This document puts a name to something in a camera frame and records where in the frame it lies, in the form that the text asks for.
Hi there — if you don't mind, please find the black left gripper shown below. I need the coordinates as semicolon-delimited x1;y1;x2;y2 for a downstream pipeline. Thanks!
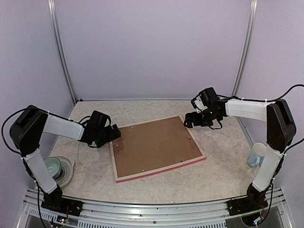
95;124;121;148

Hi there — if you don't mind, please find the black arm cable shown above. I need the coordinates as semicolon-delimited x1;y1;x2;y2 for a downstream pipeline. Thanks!
217;83;304;152
1;108;95;155

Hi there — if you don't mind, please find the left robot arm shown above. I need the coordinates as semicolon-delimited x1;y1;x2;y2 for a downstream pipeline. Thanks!
9;105;122;214

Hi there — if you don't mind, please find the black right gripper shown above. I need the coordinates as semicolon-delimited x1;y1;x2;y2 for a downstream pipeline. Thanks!
183;107;219;128

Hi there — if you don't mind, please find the brown cardboard backing board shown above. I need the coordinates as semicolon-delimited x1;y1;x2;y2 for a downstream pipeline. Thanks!
112;117;202;178

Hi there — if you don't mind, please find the aluminium front rail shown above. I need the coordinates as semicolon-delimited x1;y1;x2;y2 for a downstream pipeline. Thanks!
23;187;288;228

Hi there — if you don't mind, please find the left aluminium corner post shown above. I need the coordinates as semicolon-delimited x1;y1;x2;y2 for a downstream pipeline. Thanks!
47;0;77;105

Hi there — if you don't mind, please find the pink wooden picture frame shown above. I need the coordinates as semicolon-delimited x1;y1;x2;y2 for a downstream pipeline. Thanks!
109;115;207;183

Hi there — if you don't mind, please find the green ceramic bowl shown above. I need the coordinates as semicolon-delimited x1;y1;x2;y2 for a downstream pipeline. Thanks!
44;157;61;179

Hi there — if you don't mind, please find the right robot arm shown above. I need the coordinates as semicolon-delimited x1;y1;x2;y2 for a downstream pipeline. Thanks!
183;87;296;215

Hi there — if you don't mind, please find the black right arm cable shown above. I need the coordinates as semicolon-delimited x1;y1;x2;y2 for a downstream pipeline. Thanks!
217;83;304;152

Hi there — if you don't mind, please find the right aluminium corner post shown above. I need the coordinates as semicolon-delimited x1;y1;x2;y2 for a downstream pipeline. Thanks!
231;0;258;96

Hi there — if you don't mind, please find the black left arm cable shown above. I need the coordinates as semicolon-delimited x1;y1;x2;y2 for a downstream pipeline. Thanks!
1;108;95;155

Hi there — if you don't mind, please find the aluminium corner post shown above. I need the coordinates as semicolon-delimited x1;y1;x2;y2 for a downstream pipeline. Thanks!
47;0;77;105
231;0;258;96

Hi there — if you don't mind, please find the light blue ceramic mug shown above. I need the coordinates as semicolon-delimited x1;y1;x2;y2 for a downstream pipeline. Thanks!
247;142;267;168

